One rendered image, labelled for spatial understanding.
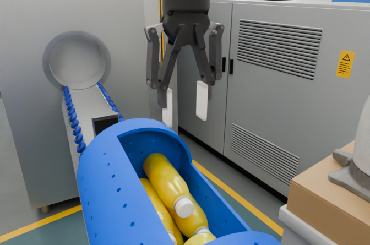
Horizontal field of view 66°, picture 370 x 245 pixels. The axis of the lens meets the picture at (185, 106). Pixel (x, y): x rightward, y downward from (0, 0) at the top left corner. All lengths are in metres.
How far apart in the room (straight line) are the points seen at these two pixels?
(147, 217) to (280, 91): 1.70
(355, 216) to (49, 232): 1.95
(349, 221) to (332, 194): 0.07
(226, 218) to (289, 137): 1.49
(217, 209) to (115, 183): 0.26
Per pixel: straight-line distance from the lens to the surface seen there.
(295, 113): 2.01
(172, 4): 0.45
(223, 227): 0.68
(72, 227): 2.27
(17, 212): 2.56
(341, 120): 1.86
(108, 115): 1.12
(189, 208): 0.64
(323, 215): 0.76
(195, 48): 0.49
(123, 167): 0.56
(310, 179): 0.78
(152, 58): 0.45
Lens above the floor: 1.53
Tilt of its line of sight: 23 degrees down
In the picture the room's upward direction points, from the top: straight up
